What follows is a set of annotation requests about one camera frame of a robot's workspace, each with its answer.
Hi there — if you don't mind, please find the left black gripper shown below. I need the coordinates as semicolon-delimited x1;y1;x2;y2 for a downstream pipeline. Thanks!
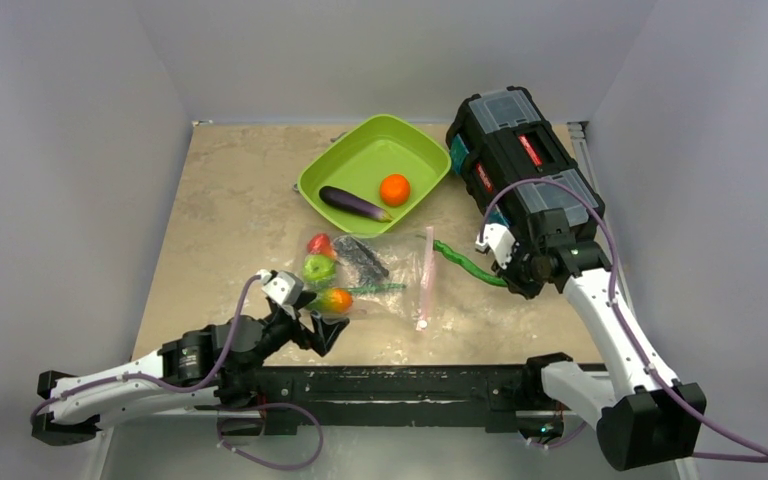
235;290;348;376

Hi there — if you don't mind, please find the clear zip top bag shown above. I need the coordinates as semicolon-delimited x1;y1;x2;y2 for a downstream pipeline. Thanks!
303;226;438;333

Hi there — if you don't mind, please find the green fake bean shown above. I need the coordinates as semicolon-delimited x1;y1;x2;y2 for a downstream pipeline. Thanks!
433;240;506;287

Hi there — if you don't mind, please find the purple fake eggplant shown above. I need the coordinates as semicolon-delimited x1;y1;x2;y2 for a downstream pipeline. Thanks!
319;186;393;223

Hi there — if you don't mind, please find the orange fake fruit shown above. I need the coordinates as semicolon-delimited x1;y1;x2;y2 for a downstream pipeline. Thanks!
379;174;412;207

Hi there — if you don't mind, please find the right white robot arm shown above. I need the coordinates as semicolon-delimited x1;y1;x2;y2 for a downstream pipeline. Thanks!
476;210;707;471

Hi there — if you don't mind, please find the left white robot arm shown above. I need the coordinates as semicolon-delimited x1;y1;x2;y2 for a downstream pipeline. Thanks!
31;307;350;446

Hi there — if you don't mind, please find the orange green fake mango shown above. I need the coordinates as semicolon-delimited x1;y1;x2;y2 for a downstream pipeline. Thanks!
307;287;353;315

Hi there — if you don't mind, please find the thin green fake stalk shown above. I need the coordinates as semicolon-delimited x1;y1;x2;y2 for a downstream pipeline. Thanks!
347;283;407;295

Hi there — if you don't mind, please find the green fake fruit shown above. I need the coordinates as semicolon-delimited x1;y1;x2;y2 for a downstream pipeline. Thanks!
302;254;336;288

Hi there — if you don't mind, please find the dark fake grape bunch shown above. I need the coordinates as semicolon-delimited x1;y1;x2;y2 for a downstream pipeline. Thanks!
334;235;390;284

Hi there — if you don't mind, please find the red fake tomato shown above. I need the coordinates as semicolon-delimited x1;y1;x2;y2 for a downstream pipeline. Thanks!
306;233;337;261

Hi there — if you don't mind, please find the black Delixi toolbox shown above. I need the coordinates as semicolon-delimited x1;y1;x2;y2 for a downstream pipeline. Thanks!
445;85;606;266

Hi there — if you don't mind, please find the green plastic tray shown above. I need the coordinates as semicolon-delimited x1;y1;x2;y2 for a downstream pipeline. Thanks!
296;114;451;235

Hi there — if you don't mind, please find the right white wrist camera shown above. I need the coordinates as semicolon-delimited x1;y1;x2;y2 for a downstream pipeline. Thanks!
475;223;516;270

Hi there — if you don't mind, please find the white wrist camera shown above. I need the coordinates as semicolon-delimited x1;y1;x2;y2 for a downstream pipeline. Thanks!
256;269;304;320
475;223;516;270

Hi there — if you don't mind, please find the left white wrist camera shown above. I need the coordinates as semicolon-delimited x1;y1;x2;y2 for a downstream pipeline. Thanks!
256;269;304;320

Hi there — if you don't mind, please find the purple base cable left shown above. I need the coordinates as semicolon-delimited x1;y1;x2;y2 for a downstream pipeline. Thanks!
216;402;326;472

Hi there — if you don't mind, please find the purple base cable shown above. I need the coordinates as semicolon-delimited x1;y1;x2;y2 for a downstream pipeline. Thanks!
526;420;587;452
216;402;326;472

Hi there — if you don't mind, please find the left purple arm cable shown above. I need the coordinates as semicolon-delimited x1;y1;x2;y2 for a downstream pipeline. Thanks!
29;274;266;425

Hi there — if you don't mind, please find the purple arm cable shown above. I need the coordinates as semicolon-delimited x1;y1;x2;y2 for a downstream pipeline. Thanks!
481;177;768;464
29;274;266;425

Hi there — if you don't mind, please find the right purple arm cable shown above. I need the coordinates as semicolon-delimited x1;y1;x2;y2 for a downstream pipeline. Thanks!
481;177;768;464

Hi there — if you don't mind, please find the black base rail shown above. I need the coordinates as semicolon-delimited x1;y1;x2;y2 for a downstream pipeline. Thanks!
231;364;567;441

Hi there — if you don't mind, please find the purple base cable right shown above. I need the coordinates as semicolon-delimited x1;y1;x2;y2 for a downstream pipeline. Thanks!
526;420;587;452

